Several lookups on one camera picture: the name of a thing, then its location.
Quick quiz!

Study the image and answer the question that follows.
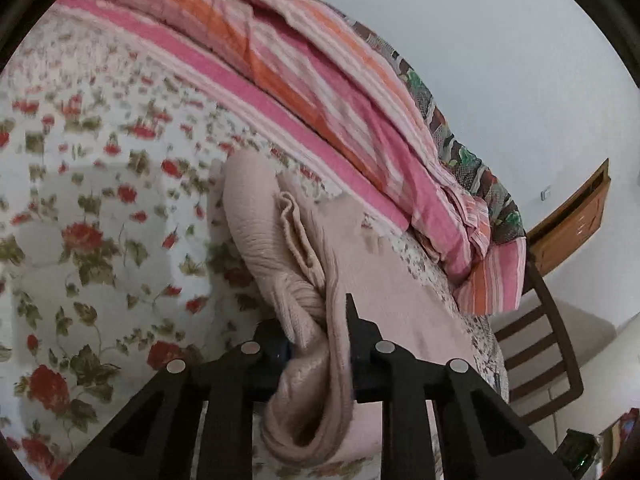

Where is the patchwork floral blanket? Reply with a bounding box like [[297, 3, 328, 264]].
[[350, 20, 527, 247]]

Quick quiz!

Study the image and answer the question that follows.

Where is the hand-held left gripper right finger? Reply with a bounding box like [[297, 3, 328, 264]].
[[345, 294, 576, 480]]

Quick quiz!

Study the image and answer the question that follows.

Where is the red patterned object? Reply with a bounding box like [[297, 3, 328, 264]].
[[600, 407, 640, 480]]

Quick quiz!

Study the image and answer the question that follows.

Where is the pink orange striped quilt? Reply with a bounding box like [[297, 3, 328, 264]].
[[55, 0, 529, 314]]

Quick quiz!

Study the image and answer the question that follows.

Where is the floral bed sheet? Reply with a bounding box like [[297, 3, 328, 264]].
[[0, 10, 510, 480]]

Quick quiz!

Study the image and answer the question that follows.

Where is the brown wooden door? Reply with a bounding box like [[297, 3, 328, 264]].
[[527, 158, 611, 276]]

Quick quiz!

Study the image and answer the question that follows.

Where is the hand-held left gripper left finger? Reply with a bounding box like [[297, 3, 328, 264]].
[[60, 317, 292, 480]]

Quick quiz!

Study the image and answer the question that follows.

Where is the pink knit sweater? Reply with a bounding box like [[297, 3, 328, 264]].
[[219, 150, 482, 467]]

